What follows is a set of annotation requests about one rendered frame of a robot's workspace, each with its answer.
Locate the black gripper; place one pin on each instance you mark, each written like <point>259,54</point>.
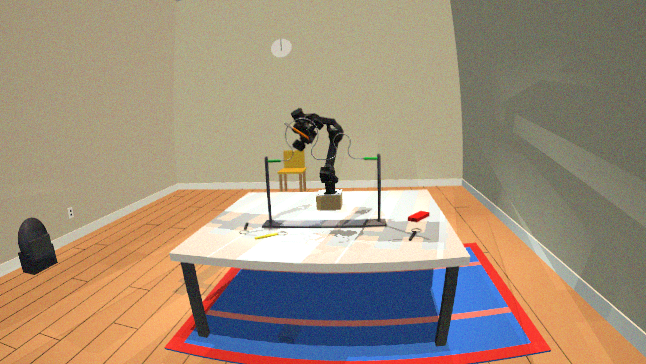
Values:
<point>309,132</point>

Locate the red rectangular block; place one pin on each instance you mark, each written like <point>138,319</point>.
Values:
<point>418,216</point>

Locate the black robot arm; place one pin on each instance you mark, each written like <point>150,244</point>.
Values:
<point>327,173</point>

